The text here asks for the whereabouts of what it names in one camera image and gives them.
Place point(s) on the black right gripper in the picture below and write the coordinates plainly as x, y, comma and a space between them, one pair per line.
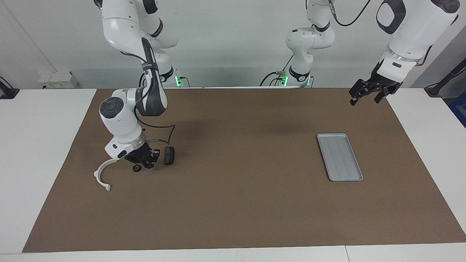
142, 156

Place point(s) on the rectangular dark brake pad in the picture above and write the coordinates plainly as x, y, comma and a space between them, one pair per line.
169, 155

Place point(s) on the brown table mat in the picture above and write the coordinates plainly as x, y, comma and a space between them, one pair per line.
233, 203

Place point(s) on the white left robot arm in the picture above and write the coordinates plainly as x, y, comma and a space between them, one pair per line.
411, 32

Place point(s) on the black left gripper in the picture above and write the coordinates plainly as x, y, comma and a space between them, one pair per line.
380, 82

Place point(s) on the white box with yellow labels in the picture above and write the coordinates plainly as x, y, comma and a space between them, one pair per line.
58, 80

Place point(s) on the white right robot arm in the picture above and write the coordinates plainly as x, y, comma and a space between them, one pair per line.
120, 116

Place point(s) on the blue crate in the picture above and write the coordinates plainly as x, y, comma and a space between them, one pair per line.
459, 109

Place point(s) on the silver metal tray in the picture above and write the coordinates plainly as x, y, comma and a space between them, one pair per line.
340, 156

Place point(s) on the black angled stand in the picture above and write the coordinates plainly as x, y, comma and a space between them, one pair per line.
442, 83

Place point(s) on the black clamp mount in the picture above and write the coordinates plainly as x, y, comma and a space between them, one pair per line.
9, 92

